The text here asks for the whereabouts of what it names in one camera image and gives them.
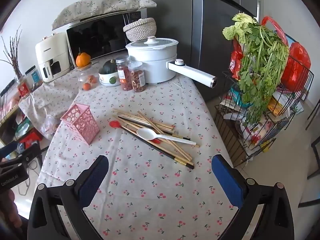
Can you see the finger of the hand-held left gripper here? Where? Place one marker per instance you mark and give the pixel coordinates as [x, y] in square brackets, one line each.
[26, 155]
[8, 148]

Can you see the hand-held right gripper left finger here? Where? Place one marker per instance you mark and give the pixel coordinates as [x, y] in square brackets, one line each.
[95, 177]

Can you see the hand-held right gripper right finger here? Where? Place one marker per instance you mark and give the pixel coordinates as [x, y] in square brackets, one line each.
[226, 180]

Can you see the pink perforated utensil holder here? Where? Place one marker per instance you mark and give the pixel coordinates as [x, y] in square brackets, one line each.
[82, 125]

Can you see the red spoon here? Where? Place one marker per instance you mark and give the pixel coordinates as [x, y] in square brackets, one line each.
[114, 124]

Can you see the white plastic spoon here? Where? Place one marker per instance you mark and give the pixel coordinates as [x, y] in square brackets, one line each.
[146, 133]

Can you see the pile of wooden chopsticks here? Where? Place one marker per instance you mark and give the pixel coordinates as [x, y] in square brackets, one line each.
[145, 122]

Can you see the person's left hand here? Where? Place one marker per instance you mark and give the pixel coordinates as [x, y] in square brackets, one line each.
[11, 210]

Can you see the red box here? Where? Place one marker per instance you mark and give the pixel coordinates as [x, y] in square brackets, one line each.
[31, 138]

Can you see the green wipes pack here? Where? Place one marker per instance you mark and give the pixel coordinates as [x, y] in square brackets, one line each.
[23, 127]

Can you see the wooden shelf unit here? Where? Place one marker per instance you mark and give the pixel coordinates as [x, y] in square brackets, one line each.
[10, 115]

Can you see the clear plastic bag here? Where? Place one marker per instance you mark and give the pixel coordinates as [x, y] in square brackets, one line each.
[50, 127]

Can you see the pink cloth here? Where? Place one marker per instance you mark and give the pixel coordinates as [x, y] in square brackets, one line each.
[10, 105]

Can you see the cherry print tablecloth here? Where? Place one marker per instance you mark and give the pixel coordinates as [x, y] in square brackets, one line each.
[150, 192]

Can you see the small floral print tablecloth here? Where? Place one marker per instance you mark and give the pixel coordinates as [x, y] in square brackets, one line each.
[50, 97]

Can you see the blue label glass jar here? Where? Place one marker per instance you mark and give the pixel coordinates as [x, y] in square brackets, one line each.
[35, 77]

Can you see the dry twig bundle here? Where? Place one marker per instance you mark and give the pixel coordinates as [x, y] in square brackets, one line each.
[18, 71]

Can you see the small tangerine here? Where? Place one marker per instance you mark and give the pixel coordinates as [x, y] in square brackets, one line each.
[93, 79]
[86, 86]

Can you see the black metal chair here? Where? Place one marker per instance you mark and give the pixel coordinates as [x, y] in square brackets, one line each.
[316, 145]

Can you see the clear glass jar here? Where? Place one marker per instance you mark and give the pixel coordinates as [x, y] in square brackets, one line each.
[83, 76]

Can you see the white dish with green knob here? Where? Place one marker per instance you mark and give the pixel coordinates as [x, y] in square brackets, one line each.
[106, 78]

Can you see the plastic jar of red berries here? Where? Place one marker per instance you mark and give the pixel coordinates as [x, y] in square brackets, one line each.
[125, 80]

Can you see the cream air fryer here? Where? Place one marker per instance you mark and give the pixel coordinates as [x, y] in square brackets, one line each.
[50, 52]

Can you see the plastic jar of dried slices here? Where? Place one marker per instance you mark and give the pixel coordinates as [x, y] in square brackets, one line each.
[136, 80]

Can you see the large orange fruit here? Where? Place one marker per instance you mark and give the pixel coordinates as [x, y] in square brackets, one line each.
[83, 60]

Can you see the dark green pumpkin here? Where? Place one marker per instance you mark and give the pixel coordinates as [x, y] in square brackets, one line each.
[110, 67]

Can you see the bunch of green celery leaves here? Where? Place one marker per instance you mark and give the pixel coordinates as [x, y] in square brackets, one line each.
[260, 62]

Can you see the white electric pot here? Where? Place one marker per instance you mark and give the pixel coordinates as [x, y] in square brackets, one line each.
[155, 65]

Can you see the red plastic bag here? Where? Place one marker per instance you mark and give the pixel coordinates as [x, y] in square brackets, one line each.
[297, 65]

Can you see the black microwave oven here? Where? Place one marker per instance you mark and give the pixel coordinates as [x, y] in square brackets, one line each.
[95, 37]

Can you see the glass pot lid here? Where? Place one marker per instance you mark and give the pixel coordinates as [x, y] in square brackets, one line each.
[160, 43]

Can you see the blue carton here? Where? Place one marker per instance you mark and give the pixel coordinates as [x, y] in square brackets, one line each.
[291, 39]

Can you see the floral dust cover cloth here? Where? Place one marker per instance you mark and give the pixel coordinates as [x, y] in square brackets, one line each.
[100, 5]

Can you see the grey refrigerator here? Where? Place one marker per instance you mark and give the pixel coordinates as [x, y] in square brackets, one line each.
[175, 17]

